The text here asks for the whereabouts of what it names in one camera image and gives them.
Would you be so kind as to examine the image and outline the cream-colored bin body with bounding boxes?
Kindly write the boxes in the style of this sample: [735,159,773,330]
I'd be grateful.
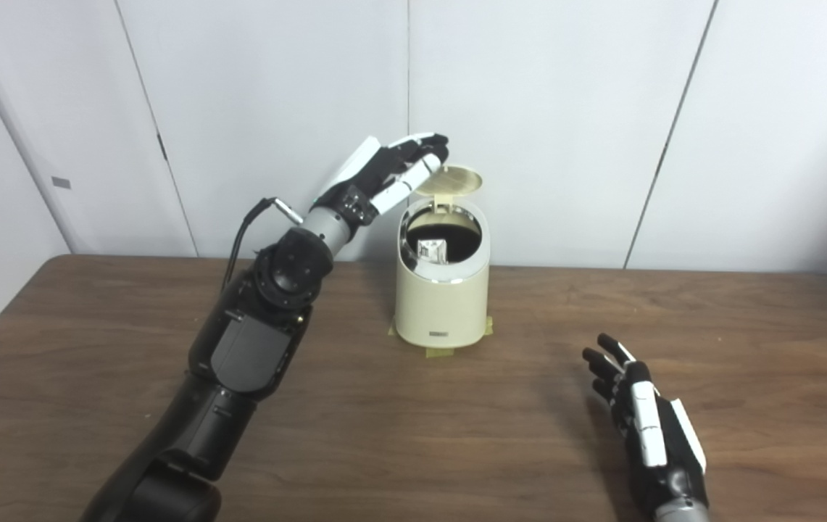
[394,197,491,350]

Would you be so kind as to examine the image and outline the round cream bin lid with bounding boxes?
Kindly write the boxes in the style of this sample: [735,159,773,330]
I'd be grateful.
[413,165,483,212]

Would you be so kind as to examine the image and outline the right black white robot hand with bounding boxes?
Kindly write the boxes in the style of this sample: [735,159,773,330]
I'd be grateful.
[582,333,710,519]

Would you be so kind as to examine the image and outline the white green milk carton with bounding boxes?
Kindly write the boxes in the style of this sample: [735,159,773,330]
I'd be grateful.
[417,237,449,266]

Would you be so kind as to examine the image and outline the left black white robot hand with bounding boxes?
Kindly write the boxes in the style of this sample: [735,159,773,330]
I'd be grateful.
[314,133,450,233]

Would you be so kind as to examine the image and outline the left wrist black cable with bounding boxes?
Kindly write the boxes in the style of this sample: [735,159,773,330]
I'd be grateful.
[221,197,305,292]

